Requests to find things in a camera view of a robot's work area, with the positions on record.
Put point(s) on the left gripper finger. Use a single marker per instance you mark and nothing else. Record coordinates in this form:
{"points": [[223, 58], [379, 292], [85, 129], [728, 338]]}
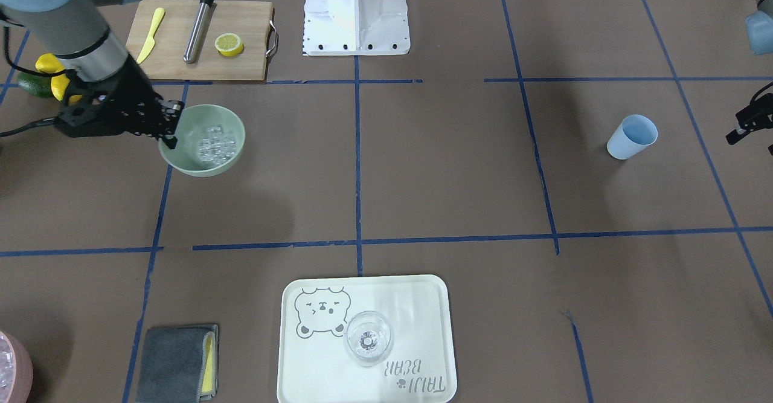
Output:
{"points": [[734, 136]]}

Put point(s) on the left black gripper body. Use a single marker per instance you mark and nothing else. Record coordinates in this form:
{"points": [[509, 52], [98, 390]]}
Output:
{"points": [[750, 121]]}

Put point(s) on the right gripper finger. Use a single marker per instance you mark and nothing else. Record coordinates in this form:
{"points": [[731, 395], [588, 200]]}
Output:
{"points": [[171, 109], [167, 141]]}

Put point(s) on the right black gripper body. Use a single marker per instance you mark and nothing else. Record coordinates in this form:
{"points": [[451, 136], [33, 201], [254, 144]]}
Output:
{"points": [[134, 93]]}

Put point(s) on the green bowl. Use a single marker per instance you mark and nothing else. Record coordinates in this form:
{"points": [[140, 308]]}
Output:
{"points": [[191, 128]]}

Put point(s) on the light blue cup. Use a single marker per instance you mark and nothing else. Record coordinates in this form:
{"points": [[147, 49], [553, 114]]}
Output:
{"points": [[634, 134]]}

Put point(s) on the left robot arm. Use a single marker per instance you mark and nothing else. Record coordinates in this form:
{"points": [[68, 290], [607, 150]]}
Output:
{"points": [[759, 31]]}

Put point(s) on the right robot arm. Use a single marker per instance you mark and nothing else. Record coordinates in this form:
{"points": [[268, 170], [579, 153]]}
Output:
{"points": [[77, 34]]}

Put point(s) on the clear ice cubes pile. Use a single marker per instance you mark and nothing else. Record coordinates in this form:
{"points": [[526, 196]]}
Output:
{"points": [[216, 147]]}

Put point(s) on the pink bowl with ice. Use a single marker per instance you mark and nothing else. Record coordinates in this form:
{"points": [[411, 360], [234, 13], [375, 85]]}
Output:
{"points": [[16, 370]]}

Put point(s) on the yellow lemon front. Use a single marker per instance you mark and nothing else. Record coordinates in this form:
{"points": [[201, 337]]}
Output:
{"points": [[59, 86]]}

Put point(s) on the yellow lemon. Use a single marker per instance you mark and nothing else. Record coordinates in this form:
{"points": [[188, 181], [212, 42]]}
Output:
{"points": [[59, 86], [48, 64]]}

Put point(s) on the steel muddler black tip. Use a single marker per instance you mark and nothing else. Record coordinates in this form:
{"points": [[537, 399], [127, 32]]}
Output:
{"points": [[197, 34]]}

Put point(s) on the green avocado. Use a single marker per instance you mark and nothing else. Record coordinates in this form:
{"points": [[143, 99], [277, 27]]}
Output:
{"points": [[38, 86]]}

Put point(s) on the lemon half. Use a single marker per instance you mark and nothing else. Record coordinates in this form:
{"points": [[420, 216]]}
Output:
{"points": [[229, 44]]}

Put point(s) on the yellow lemon back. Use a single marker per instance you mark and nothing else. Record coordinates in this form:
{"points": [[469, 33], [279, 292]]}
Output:
{"points": [[48, 64]]}

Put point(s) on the yellow plastic knife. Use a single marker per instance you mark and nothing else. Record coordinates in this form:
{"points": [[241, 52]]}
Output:
{"points": [[150, 42]]}

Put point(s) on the grey yellow folded cloth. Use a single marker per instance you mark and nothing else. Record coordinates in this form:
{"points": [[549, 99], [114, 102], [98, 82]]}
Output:
{"points": [[179, 364]]}

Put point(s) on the clear wine glass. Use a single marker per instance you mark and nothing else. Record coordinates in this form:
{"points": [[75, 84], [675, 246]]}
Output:
{"points": [[369, 338]]}

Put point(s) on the cream bear tray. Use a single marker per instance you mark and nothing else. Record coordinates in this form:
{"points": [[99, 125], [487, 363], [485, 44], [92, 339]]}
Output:
{"points": [[314, 365]]}

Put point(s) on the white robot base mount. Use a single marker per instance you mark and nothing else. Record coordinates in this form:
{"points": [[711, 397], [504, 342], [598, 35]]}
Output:
{"points": [[356, 28]]}

